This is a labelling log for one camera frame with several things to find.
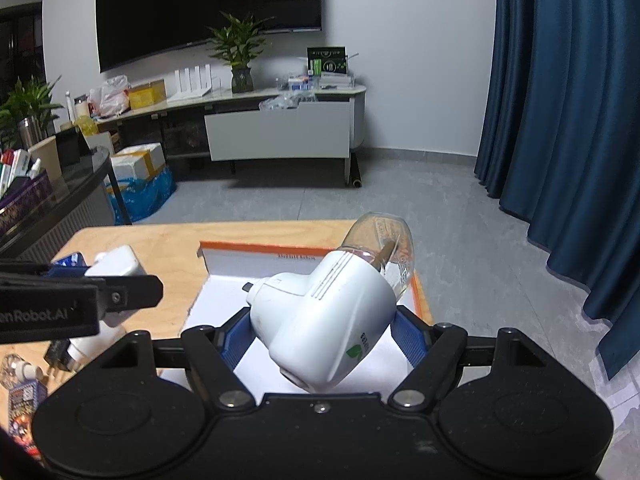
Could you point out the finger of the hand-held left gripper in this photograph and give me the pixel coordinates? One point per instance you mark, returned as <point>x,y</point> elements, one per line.
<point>30,268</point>
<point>135,292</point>

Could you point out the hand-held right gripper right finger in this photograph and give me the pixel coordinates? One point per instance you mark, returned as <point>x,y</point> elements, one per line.
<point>410,341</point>

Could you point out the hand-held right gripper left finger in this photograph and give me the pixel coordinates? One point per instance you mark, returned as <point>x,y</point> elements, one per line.
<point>234,342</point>

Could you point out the white plug adapter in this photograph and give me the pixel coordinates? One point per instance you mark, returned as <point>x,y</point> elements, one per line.
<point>120,261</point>

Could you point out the orange-edged white box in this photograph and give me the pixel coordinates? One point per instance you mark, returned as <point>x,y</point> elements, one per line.
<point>220,292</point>

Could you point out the white plug-in mosquito repellent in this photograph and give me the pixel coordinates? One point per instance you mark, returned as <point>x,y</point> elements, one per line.
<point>320,320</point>

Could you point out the purple patterned tin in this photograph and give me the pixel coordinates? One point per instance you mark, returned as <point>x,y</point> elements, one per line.
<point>25,205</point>

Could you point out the round black glass table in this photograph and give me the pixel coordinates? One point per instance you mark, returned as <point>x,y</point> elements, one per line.
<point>65,195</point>

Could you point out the blue plastic bag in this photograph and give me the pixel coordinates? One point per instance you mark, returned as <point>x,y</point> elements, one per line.
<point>145,197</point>

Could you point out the green white medicine box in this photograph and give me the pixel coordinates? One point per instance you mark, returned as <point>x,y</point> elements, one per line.
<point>5,175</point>

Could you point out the white dropper bottle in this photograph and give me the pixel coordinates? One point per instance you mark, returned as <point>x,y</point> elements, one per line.
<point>36,167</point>

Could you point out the white blue medicine box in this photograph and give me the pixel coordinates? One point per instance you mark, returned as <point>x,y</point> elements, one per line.
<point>21,164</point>

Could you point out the kraft paper box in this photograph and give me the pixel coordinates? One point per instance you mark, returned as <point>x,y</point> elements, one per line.
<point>45,155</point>

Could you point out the white cardboard box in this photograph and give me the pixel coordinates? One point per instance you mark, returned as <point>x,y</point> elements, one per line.
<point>137,160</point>

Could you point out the steel thermos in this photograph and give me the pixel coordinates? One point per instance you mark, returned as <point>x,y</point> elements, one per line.
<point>31,132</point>

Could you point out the yellow bottle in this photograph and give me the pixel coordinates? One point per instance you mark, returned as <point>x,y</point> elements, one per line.
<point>86,120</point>

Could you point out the large leafy plant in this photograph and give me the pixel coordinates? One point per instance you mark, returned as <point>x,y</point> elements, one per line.
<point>27,105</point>

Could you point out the white tv cabinet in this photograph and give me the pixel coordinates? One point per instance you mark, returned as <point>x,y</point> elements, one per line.
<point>175,120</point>

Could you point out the white plastic bag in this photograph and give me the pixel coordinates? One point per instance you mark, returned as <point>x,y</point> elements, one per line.
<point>111,95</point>

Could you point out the yellow box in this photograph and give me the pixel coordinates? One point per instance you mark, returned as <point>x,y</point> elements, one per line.
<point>147,94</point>

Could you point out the white router with antennas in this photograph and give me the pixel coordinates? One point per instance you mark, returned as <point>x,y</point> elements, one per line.
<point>192,85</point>

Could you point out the clear plastic bag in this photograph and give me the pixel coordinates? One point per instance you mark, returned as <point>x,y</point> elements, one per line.
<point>282,101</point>

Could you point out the potted plant in dark pot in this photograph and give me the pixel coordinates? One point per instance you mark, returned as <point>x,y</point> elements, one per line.
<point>240,50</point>

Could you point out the small blue white boxes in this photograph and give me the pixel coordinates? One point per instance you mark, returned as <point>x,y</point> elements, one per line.
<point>297,84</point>

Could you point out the blue curtain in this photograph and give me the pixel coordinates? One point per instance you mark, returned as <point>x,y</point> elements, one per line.
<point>565,125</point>

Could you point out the black green display box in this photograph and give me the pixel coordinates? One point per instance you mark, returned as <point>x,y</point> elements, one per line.
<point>327,60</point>

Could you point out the black wall television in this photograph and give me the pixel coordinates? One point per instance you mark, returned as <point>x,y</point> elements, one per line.
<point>200,5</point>

